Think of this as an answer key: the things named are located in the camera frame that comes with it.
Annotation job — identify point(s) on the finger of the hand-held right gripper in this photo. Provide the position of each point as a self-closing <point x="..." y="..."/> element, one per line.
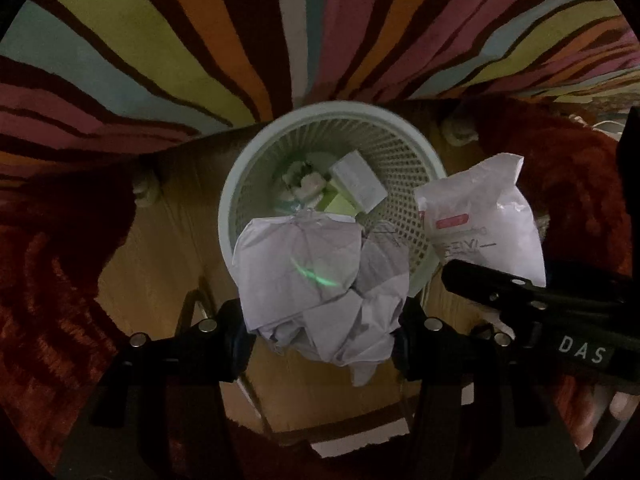
<point x="480" y="282"/>

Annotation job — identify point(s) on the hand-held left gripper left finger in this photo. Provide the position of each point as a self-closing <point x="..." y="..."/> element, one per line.
<point x="232" y="347"/>

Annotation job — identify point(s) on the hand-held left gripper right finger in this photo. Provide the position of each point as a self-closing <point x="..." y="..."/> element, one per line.
<point x="411" y="350"/>

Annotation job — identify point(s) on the white paper packet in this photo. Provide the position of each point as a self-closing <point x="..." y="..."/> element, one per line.
<point x="480" y="210"/>

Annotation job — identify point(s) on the white paper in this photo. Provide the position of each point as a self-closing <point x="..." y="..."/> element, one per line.
<point x="310" y="285"/>

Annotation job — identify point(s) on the white mesh waste basket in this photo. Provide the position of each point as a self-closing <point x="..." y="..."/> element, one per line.
<point x="400" y="160"/>

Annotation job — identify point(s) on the white pink-print box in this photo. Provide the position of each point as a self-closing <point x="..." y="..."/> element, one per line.
<point x="357" y="180"/>

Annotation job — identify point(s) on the trash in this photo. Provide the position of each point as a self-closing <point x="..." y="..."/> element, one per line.
<point x="302" y="182"/>

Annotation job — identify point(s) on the person's right hand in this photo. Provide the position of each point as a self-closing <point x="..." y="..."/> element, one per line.
<point x="622" y="405"/>

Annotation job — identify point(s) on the cream bed leg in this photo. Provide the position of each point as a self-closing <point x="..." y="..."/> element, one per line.
<point x="147" y="187"/>
<point x="459" y="130"/>

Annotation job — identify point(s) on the flat green box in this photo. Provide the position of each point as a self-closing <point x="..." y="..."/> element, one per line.
<point x="340" y="205"/>

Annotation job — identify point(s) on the red shaggy rug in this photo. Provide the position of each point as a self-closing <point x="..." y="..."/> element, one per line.
<point x="50" y="310"/>

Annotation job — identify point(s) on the floral bedspread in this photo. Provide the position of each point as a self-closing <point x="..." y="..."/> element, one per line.
<point x="590" y="90"/>

